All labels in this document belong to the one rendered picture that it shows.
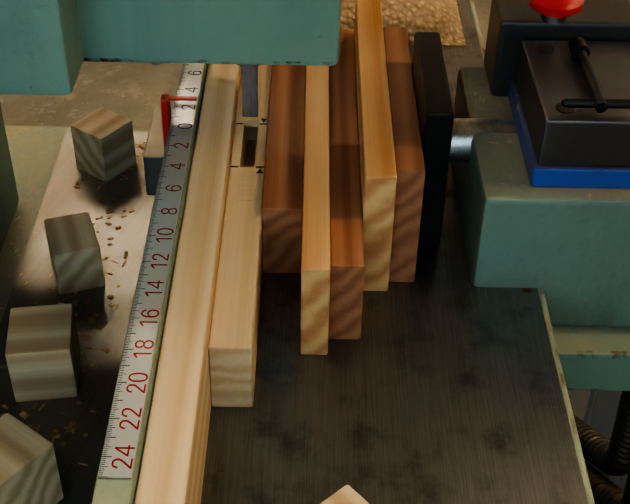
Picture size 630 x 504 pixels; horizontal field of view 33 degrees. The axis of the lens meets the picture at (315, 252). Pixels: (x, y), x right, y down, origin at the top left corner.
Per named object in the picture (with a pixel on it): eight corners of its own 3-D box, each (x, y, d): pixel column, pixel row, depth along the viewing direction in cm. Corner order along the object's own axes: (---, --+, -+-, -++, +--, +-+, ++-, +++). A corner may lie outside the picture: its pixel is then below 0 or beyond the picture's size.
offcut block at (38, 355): (80, 349, 69) (72, 302, 66) (78, 397, 65) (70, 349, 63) (20, 354, 68) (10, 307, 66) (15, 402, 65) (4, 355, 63)
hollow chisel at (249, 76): (257, 117, 63) (256, 40, 59) (242, 117, 63) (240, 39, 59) (258, 109, 63) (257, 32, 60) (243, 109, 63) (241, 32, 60)
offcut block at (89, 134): (107, 149, 87) (101, 106, 84) (137, 163, 85) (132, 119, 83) (76, 168, 84) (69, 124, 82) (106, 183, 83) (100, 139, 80)
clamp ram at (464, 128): (545, 252, 60) (572, 115, 55) (412, 250, 60) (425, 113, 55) (522, 162, 67) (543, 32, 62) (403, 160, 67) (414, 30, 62)
